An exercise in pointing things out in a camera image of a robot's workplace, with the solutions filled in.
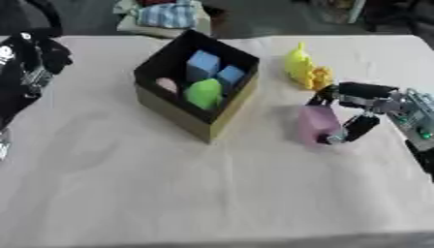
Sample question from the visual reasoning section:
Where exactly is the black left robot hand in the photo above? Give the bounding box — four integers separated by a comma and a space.
0, 29, 75, 124

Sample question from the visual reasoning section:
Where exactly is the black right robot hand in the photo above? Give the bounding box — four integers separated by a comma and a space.
305, 81, 407, 145

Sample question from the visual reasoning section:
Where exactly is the pink block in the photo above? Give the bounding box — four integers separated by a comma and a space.
296, 105, 345, 148

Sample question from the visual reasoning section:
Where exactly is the tan cardboard box black inside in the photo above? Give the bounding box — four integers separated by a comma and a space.
132, 28, 262, 144

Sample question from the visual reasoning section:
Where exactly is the orange soft toy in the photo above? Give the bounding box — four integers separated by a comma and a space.
310, 66, 336, 92

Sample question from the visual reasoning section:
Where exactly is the yellow toy fruit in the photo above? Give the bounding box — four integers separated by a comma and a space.
283, 42, 319, 90

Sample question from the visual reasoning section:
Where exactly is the small blue block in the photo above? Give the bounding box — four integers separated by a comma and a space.
215, 65, 248, 91

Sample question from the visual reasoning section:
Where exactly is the pink round toy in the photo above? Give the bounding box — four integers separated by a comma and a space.
154, 77, 180, 95

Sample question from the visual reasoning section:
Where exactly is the pile of cloths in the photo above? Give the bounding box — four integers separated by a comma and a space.
111, 0, 214, 37

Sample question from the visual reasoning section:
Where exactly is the green toy fruit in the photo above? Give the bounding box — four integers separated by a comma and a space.
183, 77, 224, 110

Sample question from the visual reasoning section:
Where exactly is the large blue block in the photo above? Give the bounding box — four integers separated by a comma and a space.
184, 49, 223, 82

